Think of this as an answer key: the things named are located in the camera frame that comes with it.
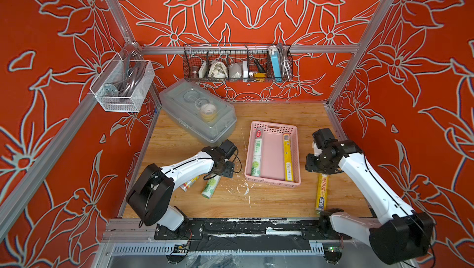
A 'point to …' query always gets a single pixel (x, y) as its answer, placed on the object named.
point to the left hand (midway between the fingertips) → (224, 168)
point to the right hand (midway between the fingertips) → (308, 166)
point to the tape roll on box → (208, 112)
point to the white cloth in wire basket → (218, 71)
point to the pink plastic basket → (272, 158)
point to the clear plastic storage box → (181, 101)
